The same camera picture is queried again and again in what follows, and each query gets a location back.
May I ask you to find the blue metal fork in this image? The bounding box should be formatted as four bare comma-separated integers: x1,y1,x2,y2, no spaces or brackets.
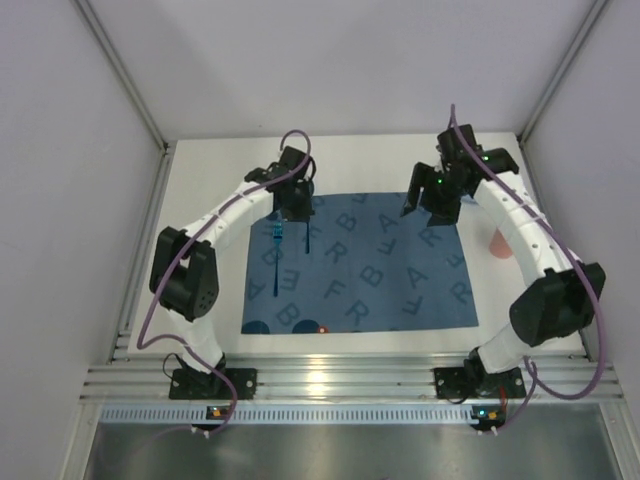
272,222,283,298

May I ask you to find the orange plastic cup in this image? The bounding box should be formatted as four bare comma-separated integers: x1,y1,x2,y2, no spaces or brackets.
489,229,513,259

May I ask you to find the blue letter-print placemat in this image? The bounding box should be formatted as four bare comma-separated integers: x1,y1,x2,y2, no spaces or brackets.
241,193,479,335

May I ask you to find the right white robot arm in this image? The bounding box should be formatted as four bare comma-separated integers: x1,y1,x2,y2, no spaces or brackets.
401,121,606,388

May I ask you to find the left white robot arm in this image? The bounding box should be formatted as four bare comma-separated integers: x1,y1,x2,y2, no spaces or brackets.
136,146,316,377

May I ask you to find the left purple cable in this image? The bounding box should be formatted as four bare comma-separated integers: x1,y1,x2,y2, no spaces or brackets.
137,129,316,436

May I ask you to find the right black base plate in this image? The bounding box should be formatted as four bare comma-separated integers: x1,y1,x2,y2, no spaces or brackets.
434,367,527,403

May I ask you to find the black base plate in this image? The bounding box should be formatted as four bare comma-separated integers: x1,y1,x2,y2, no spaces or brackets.
168,368,257,400
434,367,527,403

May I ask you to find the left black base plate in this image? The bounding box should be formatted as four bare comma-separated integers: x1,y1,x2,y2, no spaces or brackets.
168,368,257,400

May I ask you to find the perforated cable duct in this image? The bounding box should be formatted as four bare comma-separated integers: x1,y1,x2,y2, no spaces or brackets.
100,403,505,426

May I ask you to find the aluminium mounting rail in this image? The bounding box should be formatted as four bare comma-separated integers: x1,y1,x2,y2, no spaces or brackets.
79,352,624,404

